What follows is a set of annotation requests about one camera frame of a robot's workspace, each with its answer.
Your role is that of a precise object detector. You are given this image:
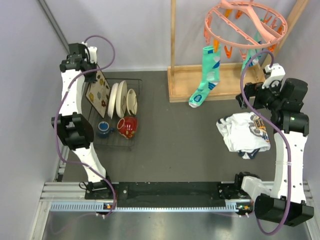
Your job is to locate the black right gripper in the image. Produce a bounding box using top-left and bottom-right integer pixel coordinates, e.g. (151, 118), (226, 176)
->
(235, 77), (283, 112)

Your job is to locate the square floral ceramic plate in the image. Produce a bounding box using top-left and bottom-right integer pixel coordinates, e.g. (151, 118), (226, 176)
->
(85, 71), (111, 118)

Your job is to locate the cream round plate with drawing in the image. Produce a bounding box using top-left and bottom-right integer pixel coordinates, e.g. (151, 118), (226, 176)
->
(115, 80), (127, 118)

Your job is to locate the cream small plate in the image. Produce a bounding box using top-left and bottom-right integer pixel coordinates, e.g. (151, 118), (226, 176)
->
(126, 88), (138, 117)

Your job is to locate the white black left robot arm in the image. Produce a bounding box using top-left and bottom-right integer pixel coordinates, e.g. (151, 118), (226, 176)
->
(51, 42), (115, 200)

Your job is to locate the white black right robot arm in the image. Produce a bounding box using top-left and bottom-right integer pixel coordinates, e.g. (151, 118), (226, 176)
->
(233, 63), (314, 227)

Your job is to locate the short green patterned sock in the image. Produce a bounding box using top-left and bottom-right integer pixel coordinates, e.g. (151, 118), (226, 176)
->
(240, 34), (263, 71)

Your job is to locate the white printed t-shirt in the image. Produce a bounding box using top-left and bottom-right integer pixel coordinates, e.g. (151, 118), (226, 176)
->
(216, 112), (271, 160)

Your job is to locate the long green patterned sock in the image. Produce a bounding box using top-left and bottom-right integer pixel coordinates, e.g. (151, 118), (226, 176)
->
(188, 45), (221, 108)

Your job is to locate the blue ceramic mug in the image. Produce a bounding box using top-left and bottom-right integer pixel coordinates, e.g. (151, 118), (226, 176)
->
(97, 121), (115, 139)

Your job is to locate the red floral bowl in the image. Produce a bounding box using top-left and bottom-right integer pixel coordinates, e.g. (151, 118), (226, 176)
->
(116, 116), (138, 140)

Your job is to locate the pink round clothes hanger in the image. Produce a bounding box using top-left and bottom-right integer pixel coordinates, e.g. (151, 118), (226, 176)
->
(203, 0), (289, 60)

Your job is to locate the wooden stand with tray base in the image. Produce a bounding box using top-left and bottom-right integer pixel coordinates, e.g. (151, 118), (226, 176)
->
(167, 0), (309, 103)

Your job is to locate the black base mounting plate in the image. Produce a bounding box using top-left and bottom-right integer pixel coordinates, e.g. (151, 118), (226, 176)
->
(84, 181), (253, 208)

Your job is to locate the black wire dish rack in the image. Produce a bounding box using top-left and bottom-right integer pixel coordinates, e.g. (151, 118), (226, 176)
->
(82, 78), (143, 149)

